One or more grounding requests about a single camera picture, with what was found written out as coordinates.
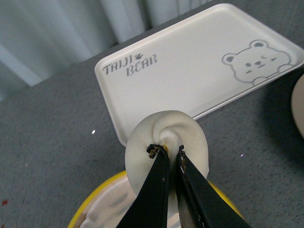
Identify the yellow rimmed bamboo steamer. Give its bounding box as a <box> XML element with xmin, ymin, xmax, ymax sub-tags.
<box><xmin>67</xmin><ymin>171</ymin><xmax>245</xmax><ymax>228</ymax></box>

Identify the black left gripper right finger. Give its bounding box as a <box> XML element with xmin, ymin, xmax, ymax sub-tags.
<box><xmin>175</xmin><ymin>145</ymin><xmax>250</xmax><ymax>228</ymax></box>

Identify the white rectangular bear tray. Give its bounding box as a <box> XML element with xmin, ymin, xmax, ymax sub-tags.
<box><xmin>95</xmin><ymin>3</ymin><xmax>304</xmax><ymax>145</ymax></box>

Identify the tan plate with black rim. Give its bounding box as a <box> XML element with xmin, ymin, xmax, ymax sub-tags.
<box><xmin>292</xmin><ymin>76</ymin><xmax>304</xmax><ymax>139</ymax></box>

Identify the white steamed bun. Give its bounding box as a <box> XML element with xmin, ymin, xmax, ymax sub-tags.
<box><xmin>125</xmin><ymin>111</ymin><xmax>209</xmax><ymax>194</ymax></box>

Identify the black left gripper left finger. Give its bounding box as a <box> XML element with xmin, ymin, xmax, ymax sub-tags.
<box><xmin>117</xmin><ymin>144</ymin><xmax>170</xmax><ymax>228</ymax></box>

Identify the grey pleated curtain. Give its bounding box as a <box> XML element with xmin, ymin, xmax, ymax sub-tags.
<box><xmin>0</xmin><ymin>0</ymin><xmax>205</xmax><ymax>99</ymax></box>

